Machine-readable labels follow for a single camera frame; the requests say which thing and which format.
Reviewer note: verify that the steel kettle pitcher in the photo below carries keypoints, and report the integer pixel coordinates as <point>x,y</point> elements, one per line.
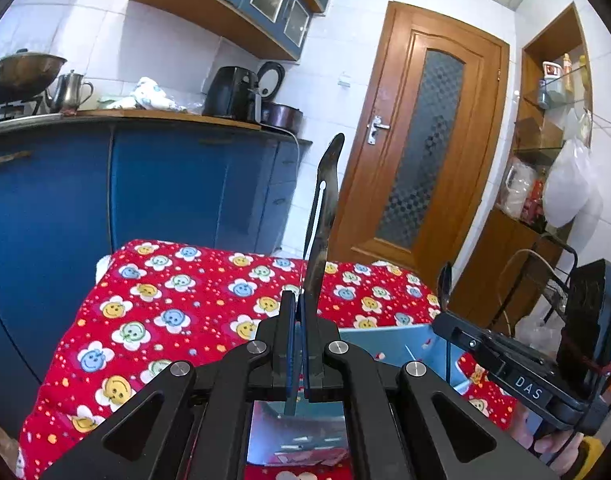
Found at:
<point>71,91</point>

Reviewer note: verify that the black metal rack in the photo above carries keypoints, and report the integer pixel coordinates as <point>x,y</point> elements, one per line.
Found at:
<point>528,266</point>

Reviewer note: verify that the light blue utensil box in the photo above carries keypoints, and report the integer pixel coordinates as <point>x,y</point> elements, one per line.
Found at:
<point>298,432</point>

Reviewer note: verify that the black spoon white handle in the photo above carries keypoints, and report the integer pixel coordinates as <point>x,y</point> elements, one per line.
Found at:
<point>444,293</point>

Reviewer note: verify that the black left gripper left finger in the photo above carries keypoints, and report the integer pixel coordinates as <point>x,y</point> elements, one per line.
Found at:
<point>190,422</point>

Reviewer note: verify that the wooden door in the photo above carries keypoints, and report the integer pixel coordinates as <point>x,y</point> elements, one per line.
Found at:
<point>425,142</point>

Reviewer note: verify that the steel butter knife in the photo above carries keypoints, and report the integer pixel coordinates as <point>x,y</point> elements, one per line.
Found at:
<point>323,209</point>

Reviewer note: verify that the blue lower kitchen cabinets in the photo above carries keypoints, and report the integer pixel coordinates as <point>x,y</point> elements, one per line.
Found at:
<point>73,190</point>

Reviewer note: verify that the wooden wall shelf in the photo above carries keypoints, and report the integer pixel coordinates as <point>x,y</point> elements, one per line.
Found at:
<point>554,78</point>

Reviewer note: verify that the person right hand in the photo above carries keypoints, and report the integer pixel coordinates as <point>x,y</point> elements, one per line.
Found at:
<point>564,446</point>

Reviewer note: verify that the white plastic bag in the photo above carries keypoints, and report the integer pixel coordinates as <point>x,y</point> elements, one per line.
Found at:
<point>571,187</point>

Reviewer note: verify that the right black wok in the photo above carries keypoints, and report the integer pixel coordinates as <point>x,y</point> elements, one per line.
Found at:
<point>25,74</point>

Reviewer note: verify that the black air fryer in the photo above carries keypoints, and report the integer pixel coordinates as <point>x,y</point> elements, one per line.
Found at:
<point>233,94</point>

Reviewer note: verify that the red smiley flower tablecloth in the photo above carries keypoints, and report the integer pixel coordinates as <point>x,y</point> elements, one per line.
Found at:
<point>160,302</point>

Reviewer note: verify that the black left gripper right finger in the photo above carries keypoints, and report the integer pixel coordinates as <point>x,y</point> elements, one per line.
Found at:
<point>405,422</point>

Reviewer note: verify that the white cloth on counter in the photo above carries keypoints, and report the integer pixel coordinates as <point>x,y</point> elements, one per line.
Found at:
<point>147,95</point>

